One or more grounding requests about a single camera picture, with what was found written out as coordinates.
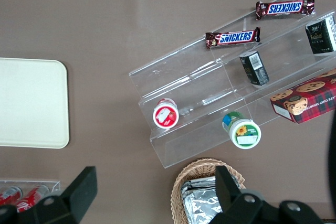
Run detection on small black gold-print box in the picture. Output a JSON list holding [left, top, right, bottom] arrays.
[[304, 15, 336, 56]]

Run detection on blurred black wrist cable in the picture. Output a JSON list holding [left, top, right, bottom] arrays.
[[324, 107, 336, 224]]

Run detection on small black box with barcode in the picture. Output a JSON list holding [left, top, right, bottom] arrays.
[[239, 50, 270, 87]]

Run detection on oval tan wicker basket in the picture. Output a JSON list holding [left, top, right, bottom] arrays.
[[170, 158, 248, 224]]

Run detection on green lid yogurt cup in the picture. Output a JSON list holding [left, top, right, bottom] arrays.
[[221, 111, 262, 151]]

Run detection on red cola bottle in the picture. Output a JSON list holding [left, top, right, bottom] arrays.
[[0, 185, 24, 208], [16, 184, 51, 214]]

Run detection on clear acrylic bottle rack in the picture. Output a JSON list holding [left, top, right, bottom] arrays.
[[0, 179, 61, 210]]

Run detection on silver foil packet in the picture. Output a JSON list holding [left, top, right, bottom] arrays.
[[180, 175, 246, 199], [183, 189, 224, 224]]

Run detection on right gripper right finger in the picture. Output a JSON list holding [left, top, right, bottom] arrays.
[[214, 165, 324, 224]]

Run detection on Snickers chocolate bar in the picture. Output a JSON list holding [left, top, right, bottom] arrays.
[[255, 0, 316, 22], [205, 26, 261, 50]]

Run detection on clear acrylic stepped stand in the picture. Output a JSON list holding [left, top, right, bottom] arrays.
[[128, 0, 336, 170]]

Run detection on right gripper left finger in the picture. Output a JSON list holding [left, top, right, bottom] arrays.
[[0, 166, 99, 224]]

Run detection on red lid yogurt cup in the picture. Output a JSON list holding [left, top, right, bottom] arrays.
[[152, 97, 180, 130]]

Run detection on red tartan cookie box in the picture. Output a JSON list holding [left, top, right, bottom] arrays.
[[270, 67, 336, 125]]

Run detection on beige plastic serving tray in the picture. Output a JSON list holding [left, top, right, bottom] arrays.
[[0, 57, 70, 150]]

